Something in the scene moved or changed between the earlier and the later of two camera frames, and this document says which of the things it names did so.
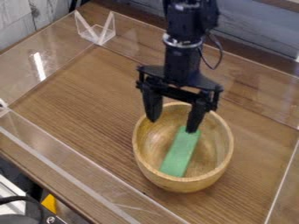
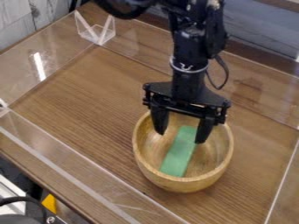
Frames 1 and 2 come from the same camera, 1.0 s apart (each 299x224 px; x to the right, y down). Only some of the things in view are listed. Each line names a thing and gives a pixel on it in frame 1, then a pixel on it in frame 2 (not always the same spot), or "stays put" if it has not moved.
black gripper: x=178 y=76 → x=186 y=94
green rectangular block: x=182 y=151 stays put
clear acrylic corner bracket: x=96 y=33 stays put
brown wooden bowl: x=154 y=137 stays put
